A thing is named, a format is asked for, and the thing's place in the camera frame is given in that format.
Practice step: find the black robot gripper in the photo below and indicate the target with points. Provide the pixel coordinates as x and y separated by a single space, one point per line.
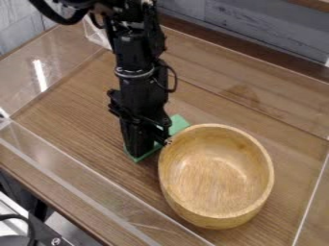
138 105

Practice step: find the green rectangular block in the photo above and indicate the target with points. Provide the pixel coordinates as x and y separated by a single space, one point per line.
180 124

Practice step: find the light wooden bowl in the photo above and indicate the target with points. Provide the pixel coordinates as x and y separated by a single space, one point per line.
217 176

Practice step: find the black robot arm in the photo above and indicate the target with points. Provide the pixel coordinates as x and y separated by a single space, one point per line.
131 25

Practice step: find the clear acrylic tray wall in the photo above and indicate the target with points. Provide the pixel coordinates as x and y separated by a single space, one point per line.
61 144

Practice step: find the clear acrylic corner bracket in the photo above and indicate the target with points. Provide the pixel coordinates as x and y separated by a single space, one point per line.
94 34

